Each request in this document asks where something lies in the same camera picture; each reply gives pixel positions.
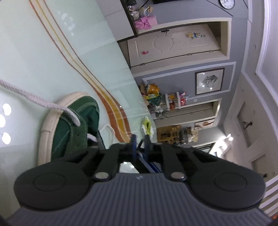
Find green canvas sneaker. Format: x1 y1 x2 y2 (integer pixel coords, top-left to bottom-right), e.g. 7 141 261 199
37 92 105 165

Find white shoelace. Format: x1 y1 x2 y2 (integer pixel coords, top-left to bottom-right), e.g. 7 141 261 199
0 79 115 145

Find wooden chair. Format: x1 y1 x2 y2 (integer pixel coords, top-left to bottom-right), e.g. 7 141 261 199
157 125 182 144

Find yellow white folded cloth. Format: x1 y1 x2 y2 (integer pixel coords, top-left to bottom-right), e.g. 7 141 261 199
141 116 154 138

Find framed ink painting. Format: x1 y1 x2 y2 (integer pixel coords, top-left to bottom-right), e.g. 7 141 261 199
195 68 225 95

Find cardboard boxes and bags pile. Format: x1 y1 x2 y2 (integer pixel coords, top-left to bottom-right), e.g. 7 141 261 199
139 80 162 106

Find white interior door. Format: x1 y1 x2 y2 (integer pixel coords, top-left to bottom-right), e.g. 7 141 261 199
128 24 220 67

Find white TV cabinet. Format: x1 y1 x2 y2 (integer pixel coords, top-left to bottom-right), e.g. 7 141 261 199
96 0 140 42

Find flower bouquet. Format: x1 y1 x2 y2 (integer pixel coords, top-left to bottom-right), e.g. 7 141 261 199
129 6 153 20

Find white wall shelf with items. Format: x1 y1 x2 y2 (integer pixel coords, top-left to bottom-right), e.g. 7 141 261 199
165 91 188 111

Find round wall clock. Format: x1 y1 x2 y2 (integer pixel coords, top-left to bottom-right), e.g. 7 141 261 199
219 0 235 10

